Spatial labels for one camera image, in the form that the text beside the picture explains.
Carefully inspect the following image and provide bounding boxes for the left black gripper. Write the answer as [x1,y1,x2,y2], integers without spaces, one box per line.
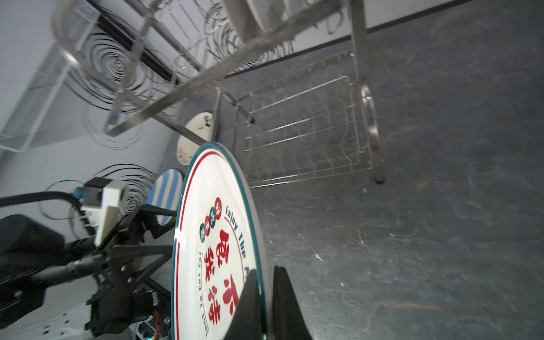
[85,205,177,336]

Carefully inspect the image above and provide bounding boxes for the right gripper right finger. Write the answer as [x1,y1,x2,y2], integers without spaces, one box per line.
[272,266,313,340]

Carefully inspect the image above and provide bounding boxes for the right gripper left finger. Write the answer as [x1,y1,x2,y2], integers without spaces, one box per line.
[224,269,263,340]

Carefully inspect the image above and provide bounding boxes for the white plate red characters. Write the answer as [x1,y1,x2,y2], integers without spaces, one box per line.
[171,142,272,339]

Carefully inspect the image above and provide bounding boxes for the white plate green cloud outline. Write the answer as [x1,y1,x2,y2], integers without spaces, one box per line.
[221,0,345,45]

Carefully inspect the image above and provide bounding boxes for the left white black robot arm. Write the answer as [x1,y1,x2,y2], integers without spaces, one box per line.
[1,205,176,337]

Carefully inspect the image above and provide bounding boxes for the stainless steel dish rack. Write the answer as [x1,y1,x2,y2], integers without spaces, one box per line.
[52,0,387,189]

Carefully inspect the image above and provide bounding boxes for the left blue striped plate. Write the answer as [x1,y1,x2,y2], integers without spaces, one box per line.
[146,169,184,211]

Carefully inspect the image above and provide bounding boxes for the cream plate with black drawing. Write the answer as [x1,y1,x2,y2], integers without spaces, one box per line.
[176,111,214,167]

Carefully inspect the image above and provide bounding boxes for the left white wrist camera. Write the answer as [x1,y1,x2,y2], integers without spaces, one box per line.
[82,177,128,247]

